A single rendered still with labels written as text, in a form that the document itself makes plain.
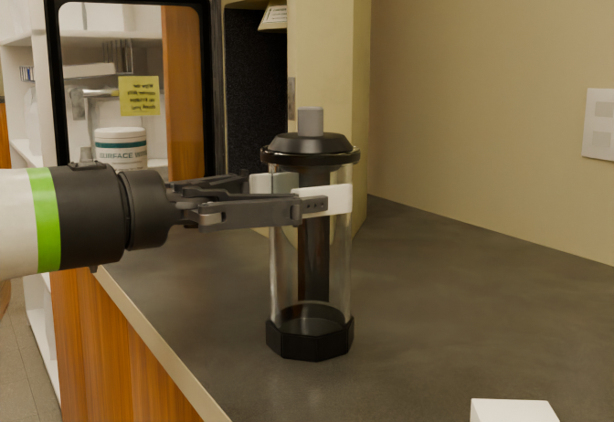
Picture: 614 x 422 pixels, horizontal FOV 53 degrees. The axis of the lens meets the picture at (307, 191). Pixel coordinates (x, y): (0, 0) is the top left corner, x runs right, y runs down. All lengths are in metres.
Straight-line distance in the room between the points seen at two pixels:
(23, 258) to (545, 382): 0.51
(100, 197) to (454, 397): 0.38
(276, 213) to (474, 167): 0.78
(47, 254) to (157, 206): 0.10
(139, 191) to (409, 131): 0.96
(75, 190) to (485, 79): 0.90
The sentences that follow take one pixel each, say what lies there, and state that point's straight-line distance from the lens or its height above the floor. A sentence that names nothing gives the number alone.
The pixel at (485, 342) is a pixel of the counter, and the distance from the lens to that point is 0.75.
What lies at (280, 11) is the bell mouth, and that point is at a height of 1.35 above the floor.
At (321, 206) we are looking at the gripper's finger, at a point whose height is 1.12.
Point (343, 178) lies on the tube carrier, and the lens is 0.64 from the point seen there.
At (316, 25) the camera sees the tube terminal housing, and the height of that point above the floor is 1.32.
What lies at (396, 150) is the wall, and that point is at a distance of 1.48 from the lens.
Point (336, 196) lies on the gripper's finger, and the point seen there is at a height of 1.12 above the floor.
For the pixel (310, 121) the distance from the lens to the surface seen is 0.64.
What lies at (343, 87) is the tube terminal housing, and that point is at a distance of 1.05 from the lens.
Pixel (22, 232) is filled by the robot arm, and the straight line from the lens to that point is 0.53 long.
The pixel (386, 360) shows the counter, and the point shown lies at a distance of 0.69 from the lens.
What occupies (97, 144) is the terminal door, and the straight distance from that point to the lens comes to 1.24.
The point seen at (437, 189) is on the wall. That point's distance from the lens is 1.38.
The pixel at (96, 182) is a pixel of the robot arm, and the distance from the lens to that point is 0.55.
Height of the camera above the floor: 1.25
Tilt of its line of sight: 12 degrees down
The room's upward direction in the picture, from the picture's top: straight up
